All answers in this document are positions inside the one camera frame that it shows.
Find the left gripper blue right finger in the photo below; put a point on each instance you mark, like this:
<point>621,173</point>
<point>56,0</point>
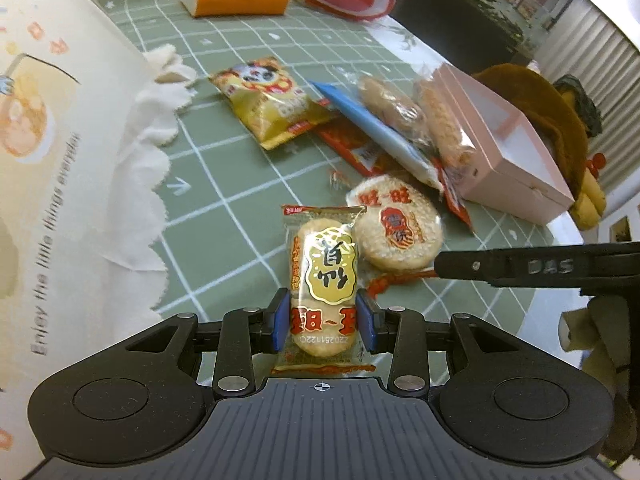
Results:
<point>401,333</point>

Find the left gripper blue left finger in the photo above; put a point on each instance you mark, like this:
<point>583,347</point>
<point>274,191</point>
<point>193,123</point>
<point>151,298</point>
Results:
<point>243,334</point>

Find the yellow rice cracker packet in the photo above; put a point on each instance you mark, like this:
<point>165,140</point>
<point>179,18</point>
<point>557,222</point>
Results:
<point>323,259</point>

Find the round rice cracker packet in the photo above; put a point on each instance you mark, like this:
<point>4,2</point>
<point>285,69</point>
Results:
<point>398,236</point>

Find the long red snack packet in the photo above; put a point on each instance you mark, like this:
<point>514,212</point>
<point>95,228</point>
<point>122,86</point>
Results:
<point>356,148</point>

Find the blue seaweed snack packet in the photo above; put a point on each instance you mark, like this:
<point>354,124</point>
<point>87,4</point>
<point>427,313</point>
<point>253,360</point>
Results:
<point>393,143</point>

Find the clear egg roll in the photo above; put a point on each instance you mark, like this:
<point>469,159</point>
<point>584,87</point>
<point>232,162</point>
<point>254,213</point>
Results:
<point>455,148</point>

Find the clear waffle cookie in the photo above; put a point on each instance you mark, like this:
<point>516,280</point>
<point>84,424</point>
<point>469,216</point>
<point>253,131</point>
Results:
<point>394,108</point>

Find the yellow panda snack packet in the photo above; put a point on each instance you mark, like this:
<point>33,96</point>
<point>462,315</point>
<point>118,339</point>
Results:
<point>269,102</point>

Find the small red snack packet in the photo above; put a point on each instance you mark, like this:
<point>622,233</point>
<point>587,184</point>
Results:
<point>453,201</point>

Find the green checkered table mat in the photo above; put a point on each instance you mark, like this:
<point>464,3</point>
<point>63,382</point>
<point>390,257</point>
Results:
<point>224,243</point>

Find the pink cardboard box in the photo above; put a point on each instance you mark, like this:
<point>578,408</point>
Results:
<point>510,169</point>

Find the white cloth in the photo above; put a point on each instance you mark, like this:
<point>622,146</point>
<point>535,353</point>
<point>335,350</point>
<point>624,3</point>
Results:
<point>136,215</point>

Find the illustrated paper bag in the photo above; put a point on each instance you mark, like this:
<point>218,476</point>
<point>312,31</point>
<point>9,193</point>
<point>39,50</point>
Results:
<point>69,78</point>

